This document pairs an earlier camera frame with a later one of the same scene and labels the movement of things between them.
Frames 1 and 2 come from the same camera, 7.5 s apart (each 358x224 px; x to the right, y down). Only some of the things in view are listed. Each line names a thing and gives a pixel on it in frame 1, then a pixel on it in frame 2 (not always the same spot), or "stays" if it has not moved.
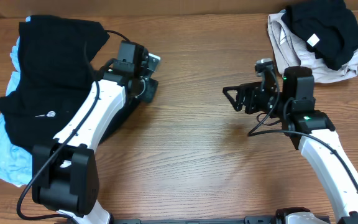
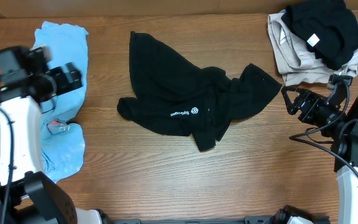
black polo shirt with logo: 55,73 → 173,96
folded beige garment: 289,51 stays
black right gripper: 248,97 → 304,101
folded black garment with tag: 327,27 stays
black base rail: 248,219 stays
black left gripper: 150,90 → 62,79
